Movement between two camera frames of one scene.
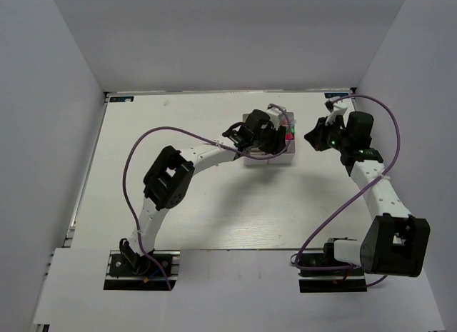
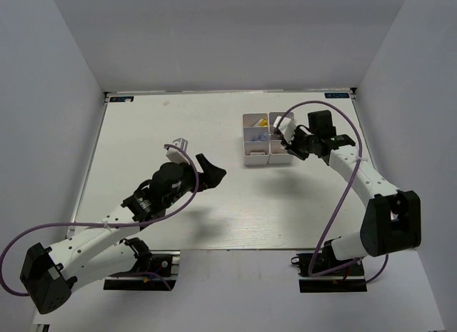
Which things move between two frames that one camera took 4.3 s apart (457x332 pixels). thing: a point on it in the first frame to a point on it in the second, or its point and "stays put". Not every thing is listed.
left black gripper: [276, 147] to [209, 178]
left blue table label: [128, 98] stays put
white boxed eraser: [257, 154] stays put
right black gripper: [317, 136] to [292, 148]
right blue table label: [334, 95] stays put
